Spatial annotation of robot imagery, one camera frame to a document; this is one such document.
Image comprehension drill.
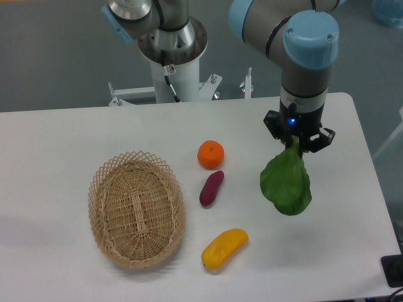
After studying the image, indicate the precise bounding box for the yellow mango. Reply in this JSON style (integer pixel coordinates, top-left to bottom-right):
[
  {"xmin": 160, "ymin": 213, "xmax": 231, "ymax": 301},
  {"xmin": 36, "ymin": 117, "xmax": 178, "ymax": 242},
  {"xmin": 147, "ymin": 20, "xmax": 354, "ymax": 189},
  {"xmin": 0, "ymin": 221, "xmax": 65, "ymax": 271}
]
[{"xmin": 201, "ymin": 228, "xmax": 249, "ymax": 271}]

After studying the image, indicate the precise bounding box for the orange tangerine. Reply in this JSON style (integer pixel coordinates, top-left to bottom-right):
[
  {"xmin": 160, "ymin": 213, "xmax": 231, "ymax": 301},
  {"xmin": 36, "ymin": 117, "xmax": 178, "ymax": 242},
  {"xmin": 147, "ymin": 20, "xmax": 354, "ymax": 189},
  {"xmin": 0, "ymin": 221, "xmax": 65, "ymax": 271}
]
[{"xmin": 197, "ymin": 140, "xmax": 225, "ymax": 170}]

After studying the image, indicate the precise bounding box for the blue plastic bag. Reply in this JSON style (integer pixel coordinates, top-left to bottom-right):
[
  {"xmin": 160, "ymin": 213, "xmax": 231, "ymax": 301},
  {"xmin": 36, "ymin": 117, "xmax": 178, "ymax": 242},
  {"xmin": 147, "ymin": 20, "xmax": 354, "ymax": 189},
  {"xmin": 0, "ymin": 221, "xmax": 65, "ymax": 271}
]
[{"xmin": 372, "ymin": 0, "xmax": 402, "ymax": 30}]

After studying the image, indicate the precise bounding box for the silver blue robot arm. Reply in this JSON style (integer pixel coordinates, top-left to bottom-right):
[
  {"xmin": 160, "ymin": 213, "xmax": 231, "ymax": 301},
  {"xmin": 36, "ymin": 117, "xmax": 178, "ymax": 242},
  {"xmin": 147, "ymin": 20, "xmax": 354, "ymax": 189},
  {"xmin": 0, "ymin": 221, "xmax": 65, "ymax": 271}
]
[{"xmin": 101, "ymin": 1, "xmax": 339, "ymax": 154}]

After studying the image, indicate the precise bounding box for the green leafy vegetable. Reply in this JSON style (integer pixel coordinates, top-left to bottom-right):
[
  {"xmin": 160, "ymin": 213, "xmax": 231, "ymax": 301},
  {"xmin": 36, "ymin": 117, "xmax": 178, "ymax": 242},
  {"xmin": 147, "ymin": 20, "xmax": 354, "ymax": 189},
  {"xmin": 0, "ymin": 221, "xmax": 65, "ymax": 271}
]
[{"xmin": 260, "ymin": 136, "xmax": 312, "ymax": 216}]

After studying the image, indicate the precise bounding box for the woven wicker basket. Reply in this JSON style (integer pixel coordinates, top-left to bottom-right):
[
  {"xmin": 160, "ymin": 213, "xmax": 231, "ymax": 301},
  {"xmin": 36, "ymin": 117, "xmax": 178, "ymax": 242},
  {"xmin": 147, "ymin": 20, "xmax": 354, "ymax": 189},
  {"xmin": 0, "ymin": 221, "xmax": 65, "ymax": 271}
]
[{"xmin": 88, "ymin": 151, "xmax": 186, "ymax": 269}]

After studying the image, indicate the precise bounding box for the purple sweet potato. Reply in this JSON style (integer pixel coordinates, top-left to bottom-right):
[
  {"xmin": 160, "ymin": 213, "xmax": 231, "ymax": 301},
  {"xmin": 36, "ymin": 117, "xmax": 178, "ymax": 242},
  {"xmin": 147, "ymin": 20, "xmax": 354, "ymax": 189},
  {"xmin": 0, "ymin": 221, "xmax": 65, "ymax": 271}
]
[{"xmin": 199, "ymin": 171, "xmax": 225, "ymax": 207}]

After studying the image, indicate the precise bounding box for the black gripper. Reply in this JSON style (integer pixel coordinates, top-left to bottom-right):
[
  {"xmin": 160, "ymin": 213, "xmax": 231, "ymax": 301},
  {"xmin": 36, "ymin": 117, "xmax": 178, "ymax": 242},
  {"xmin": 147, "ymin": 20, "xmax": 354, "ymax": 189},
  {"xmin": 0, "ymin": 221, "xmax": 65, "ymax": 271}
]
[{"xmin": 263, "ymin": 99, "xmax": 336, "ymax": 158}]

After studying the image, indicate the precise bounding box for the black device at table edge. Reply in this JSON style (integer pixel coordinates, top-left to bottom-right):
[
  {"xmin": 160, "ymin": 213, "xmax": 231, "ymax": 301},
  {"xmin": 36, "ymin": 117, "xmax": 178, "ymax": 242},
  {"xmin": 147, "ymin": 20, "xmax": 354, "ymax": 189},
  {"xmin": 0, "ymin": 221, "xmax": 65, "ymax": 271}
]
[{"xmin": 380, "ymin": 254, "xmax": 402, "ymax": 288}]

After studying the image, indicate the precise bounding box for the black cable on pedestal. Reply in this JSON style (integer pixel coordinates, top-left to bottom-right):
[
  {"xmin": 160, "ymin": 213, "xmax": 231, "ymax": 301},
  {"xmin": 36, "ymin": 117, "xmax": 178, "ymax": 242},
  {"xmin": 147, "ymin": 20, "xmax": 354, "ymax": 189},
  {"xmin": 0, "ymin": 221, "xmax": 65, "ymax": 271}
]
[{"xmin": 160, "ymin": 50, "xmax": 182, "ymax": 103}]

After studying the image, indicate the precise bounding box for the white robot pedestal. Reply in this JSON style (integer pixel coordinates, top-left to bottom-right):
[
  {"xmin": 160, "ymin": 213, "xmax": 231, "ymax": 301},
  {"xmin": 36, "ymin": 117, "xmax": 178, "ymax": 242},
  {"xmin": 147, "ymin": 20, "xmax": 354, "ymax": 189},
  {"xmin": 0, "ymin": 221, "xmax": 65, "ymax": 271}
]
[{"xmin": 108, "ymin": 18, "xmax": 254, "ymax": 107}]

